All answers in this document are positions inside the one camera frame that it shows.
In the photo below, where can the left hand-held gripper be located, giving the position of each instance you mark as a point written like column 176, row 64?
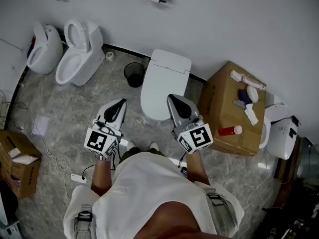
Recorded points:
column 99, row 141

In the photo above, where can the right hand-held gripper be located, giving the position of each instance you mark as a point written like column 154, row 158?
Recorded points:
column 198, row 138

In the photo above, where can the person's right forearm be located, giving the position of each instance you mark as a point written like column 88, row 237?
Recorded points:
column 197, row 168

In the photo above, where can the person's left forearm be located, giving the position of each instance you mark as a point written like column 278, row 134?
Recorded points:
column 101, row 175

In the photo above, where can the white toilet with closed lid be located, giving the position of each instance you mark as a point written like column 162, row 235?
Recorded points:
column 164, row 88

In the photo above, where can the white toilet with open lid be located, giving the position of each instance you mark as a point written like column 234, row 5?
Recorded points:
column 82, row 58

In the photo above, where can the white toilet with black labels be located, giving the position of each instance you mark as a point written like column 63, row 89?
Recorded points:
column 281, row 133

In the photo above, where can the person's left shoe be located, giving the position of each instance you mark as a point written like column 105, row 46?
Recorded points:
column 131, row 145

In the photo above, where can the person's shoe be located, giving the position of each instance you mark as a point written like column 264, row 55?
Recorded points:
column 154, row 146
column 131, row 145

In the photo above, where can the large brown cardboard box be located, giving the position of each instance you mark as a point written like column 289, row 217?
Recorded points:
column 224, row 103

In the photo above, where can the person's dark trousers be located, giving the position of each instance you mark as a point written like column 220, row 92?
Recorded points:
column 129, row 154

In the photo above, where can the black mesh waste bin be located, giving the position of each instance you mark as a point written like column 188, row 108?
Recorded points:
column 134, row 75

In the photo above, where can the person's right shoe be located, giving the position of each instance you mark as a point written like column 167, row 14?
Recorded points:
column 154, row 146

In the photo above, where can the red spray can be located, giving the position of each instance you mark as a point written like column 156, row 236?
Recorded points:
column 229, row 131

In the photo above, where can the grey flat packet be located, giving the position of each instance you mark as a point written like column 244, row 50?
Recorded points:
column 239, row 103

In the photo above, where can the black screen device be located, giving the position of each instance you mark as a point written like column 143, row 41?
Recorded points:
column 184, row 171

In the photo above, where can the small beige carton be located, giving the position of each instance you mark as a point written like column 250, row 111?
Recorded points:
column 235, row 75

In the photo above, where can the purple cloth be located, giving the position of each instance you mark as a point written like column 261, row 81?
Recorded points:
column 244, row 96

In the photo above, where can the white crumpled tissue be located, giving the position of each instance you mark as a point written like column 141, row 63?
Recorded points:
column 251, row 114

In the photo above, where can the white oval pad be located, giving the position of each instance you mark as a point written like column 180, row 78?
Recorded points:
column 253, row 93

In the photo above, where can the white power strip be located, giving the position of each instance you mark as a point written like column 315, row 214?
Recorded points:
column 78, row 178

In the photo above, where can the white paper sheet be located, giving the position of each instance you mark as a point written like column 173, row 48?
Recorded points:
column 40, row 125

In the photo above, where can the long pink tool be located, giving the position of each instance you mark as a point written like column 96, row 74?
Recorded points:
column 253, row 82

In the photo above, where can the person's white shirt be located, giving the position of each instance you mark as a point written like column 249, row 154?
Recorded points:
column 149, row 183

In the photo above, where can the open cardboard box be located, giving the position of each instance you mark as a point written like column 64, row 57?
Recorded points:
column 25, row 178

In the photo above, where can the person's head and neck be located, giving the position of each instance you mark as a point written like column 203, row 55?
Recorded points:
column 172, row 220

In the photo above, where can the dark equipment pile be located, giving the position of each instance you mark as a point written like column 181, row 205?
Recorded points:
column 299, row 195

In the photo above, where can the white appliance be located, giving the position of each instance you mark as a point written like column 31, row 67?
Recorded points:
column 7, row 220

